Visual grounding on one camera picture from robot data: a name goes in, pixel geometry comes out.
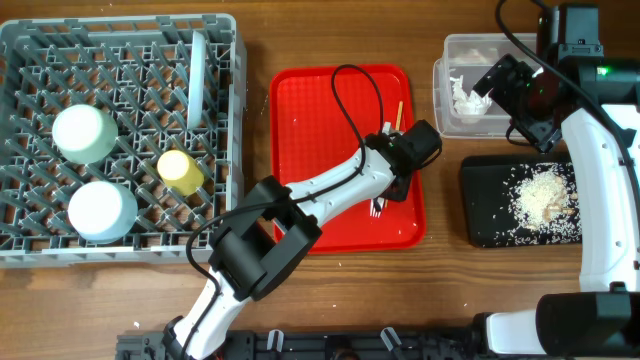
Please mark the spilled rice food waste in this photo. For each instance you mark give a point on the spilled rice food waste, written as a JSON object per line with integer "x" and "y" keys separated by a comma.
{"x": 541, "y": 208}

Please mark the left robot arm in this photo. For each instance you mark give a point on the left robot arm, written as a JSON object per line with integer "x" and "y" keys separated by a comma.
{"x": 257, "y": 245}

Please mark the black plastic tray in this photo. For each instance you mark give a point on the black plastic tray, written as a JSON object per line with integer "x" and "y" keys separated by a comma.
{"x": 482, "y": 178}

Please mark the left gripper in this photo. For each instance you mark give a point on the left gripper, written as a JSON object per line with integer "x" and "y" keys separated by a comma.
{"x": 402, "y": 193}

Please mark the white plastic fork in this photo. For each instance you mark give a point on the white plastic fork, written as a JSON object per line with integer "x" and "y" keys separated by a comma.
{"x": 376, "y": 207}

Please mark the pale green bowl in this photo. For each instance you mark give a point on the pale green bowl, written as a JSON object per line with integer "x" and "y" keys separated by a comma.
{"x": 84, "y": 134}

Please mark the large pale blue plate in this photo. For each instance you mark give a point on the large pale blue plate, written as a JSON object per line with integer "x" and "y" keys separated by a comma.
{"x": 196, "y": 81}

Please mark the clear plastic bin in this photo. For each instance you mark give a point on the clear plastic bin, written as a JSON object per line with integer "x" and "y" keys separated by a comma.
{"x": 471, "y": 56}

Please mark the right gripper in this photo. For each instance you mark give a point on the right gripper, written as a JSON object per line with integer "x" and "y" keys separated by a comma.
{"x": 507, "y": 74}

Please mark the grey plastic dishwasher rack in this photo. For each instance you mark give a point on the grey plastic dishwasher rack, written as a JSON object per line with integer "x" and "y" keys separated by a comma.
{"x": 136, "y": 69}

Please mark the yellow plastic cup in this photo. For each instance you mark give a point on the yellow plastic cup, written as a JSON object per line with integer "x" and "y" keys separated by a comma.
{"x": 180, "y": 171}

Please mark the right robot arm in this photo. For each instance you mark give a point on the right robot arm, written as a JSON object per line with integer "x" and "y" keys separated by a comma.
{"x": 566, "y": 90}

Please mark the red plastic serving tray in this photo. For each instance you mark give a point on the red plastic serving tray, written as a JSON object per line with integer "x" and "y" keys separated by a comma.
{"x": 316, "y": 113}

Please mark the white paper napkin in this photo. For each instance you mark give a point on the white paper napkin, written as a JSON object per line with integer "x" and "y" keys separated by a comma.
{"x": 471, "y": 106}

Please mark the wooden chopstick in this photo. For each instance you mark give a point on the wooden chopstick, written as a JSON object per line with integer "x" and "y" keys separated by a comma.
{"x": 399, "y": 116}

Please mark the pale green saucer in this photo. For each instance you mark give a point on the pale green saucer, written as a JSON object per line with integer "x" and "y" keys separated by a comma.
{"x": 102, "y": 212}

